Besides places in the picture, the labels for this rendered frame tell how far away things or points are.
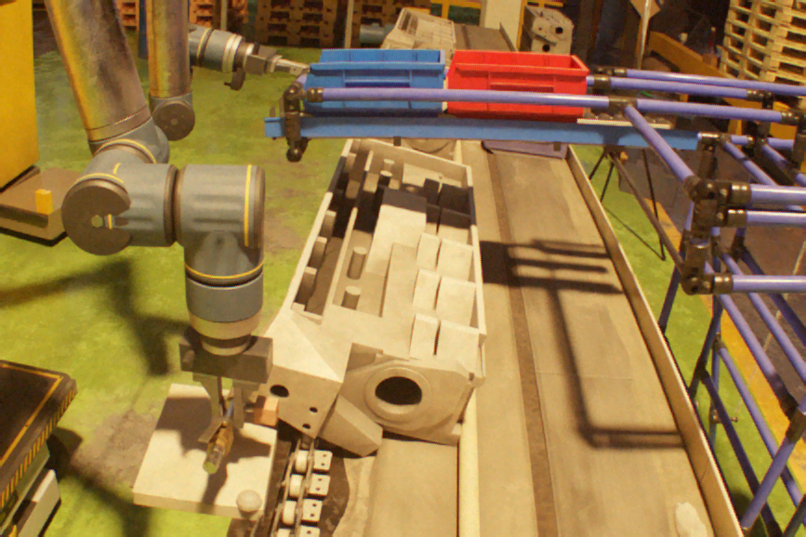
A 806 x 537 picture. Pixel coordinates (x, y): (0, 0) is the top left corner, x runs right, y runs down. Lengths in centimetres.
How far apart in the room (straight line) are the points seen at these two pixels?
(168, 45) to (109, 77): 72
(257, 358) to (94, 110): 42
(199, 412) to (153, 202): 53
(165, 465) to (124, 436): 129
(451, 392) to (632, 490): 39
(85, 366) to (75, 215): 195
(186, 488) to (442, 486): 44
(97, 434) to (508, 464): 157
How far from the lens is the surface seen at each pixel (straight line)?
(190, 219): 90
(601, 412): 153
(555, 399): 153
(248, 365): 103
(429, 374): 125
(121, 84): 104
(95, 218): 92
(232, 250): 91
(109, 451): 246
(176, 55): 175
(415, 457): 133
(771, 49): 675
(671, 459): 147
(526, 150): 293
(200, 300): 96
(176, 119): 177
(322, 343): 121
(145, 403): 263
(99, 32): 103
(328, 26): 877
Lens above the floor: 164
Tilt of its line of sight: 27 degrees down
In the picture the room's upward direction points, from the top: 6 degrees clockwise
